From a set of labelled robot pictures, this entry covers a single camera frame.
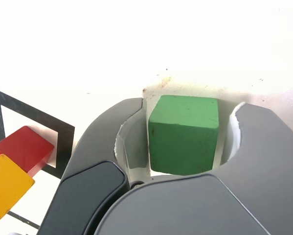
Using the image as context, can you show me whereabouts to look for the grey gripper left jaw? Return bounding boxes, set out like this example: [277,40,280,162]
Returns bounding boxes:
[38,97,152,235]

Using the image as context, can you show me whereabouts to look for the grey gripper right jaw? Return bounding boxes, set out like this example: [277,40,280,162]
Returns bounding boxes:
[94,101,293,235]

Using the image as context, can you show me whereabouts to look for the red cube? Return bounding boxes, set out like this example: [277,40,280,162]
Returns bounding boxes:
[0,125,55,177]

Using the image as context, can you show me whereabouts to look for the green cube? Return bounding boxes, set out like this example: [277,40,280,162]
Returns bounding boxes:
[148,94,220,176]

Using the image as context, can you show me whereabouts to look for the yellow cube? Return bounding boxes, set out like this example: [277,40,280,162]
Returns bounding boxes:
[0,153,36,225]

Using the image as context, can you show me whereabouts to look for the black tape square outline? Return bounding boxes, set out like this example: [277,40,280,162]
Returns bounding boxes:
[0,86,75,230]

